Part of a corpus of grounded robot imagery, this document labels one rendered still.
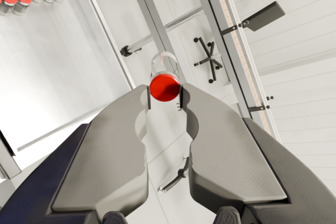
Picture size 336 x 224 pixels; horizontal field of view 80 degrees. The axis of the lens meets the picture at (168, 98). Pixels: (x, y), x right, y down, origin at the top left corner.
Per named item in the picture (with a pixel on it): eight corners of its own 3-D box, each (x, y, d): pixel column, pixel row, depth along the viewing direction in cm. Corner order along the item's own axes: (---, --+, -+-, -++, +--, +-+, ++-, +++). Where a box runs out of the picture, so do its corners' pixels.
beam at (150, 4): (136, -1, 131) (148, -11, 124) (143, -1, 137) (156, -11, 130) (221, 199, 160) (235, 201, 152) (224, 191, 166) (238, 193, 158)
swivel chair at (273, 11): (220, 70, 309) (296, 46, 245) (206, 91, 264) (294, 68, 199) (202, 31, 290) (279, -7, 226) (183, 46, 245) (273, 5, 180)
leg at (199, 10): (117, 48, 157) (200, -3, 108) (125, 46, 164) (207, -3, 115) (122, 59, 159) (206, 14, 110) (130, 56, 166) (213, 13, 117)
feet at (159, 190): (155, 188, 167) (167, 190, 158) (184, 153, 205) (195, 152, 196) (159, 196, 169) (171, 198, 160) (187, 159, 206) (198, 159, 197)
